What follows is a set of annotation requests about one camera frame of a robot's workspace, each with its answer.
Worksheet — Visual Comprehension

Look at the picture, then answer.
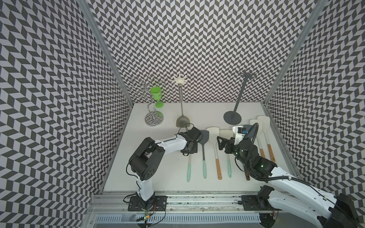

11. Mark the cream utensil rack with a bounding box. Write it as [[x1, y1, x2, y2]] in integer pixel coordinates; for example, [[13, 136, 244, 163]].
[[174, 77, 186, 86]]

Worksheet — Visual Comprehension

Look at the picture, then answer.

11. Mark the chrome wire glass rack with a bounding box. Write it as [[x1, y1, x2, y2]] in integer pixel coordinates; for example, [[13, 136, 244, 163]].
[[127, 74, 163, 127]]

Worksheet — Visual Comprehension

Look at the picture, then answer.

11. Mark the green plastic goblet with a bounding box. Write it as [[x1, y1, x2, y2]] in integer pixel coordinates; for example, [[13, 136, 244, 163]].
[[150, 86, 164, 108]]

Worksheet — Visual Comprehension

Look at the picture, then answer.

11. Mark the white spatula mint handle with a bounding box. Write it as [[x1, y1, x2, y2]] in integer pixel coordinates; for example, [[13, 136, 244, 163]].
[[220, 129, 233, 178]]

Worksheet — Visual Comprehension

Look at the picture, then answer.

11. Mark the white spatula wooden handle rack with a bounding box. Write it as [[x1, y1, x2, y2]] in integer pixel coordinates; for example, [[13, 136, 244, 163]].
[[207, 127, 222, 180]]

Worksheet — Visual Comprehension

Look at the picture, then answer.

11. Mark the metal base rail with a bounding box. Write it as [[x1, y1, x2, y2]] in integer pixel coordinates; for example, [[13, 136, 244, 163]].
[[85, 190, 329, 228]]

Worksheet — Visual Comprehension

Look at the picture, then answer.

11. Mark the grey spatula mint handle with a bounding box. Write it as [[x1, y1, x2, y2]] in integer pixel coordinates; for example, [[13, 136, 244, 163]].
[[243, 124, 252, 131]]

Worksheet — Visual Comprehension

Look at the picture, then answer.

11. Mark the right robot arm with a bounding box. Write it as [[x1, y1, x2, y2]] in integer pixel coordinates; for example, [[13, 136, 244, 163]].
[[216, 123, 360, 228]]

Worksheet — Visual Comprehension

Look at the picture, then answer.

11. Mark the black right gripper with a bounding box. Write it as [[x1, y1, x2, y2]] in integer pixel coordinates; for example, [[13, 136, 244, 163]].
[[217, 136, 250, 168]]

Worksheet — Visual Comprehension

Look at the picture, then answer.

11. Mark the dark grey utensil rack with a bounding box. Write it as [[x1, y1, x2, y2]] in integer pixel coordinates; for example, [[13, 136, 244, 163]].
[[223, 71, 255, 125]]

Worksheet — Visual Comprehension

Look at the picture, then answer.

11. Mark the grey turner mint handle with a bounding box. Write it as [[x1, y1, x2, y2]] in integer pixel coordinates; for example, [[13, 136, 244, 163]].
[[199, 130, 209, 179]]

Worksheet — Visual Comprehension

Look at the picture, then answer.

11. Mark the steel spoon brown handle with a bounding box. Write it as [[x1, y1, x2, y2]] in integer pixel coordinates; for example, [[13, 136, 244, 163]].
[[231, 125, 251, 181]]

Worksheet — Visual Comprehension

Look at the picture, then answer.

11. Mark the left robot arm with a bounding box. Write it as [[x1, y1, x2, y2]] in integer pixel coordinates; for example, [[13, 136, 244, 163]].
[[127, 127, 202, 212]]

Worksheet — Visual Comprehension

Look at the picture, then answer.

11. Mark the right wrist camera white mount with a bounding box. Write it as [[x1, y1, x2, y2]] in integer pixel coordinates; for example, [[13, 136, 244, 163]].
[[232, 126, 248, 145]]

